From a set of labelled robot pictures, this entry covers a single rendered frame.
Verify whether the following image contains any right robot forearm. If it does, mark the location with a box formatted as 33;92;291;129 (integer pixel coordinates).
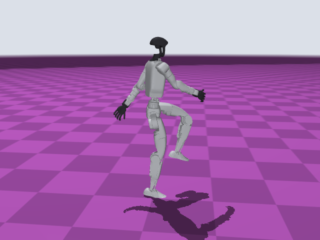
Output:
176;81;199;96

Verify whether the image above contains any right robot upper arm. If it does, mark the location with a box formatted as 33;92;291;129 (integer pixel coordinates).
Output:
155;62;181;90

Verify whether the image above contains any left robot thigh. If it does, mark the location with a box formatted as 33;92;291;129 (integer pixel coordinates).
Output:
159;102;192;126

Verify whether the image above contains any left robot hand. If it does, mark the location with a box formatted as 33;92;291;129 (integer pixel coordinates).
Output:
113;99;129;121

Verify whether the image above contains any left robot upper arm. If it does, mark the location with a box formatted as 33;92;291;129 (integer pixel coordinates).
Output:
136;63;147;91

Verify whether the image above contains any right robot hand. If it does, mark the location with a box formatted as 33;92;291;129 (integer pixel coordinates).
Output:
192;89;206;102

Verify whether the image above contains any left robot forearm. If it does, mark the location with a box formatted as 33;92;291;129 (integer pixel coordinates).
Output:
124;84;140;106

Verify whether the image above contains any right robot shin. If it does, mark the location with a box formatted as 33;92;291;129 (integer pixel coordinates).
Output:
149;154;164;192

